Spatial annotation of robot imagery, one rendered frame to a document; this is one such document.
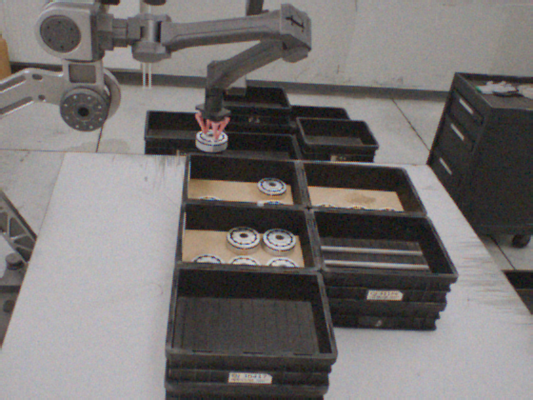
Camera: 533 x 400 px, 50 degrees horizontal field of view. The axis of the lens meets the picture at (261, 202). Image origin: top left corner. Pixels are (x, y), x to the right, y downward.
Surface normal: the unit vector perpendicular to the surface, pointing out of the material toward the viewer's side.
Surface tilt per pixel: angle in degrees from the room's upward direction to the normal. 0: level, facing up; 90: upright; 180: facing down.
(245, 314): 0
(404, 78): 90
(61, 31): 90
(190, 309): 0
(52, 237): 0
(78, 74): 90
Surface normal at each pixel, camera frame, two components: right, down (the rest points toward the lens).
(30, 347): 0.11, -0.82
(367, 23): 0.12, 0.57
